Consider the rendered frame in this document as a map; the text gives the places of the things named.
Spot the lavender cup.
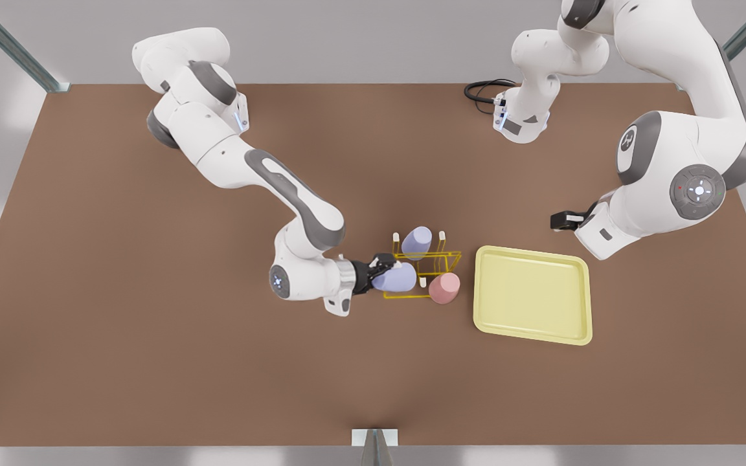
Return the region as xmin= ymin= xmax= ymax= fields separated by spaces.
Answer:
xmin=401 ymin=226 xmax=433 ymax=261
xmin=372 ymin=262 xmax=418 ymax=293

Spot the pale yellow tray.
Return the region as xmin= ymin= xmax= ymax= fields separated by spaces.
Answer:
xmin=473 ymin=245 xmax=593 ymax=346

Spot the yellow wire cup rack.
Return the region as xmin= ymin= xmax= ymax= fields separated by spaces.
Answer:
xmin=383 ymin=230 xmax=462 ymax=300

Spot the black cable loop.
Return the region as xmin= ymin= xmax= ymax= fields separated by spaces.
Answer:
xmin=464 ymin=79 xmax=520 ymax=118

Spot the pink cup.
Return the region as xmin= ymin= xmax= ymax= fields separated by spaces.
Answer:
xmin=428 ymin=272 xmax=461 ymax=305

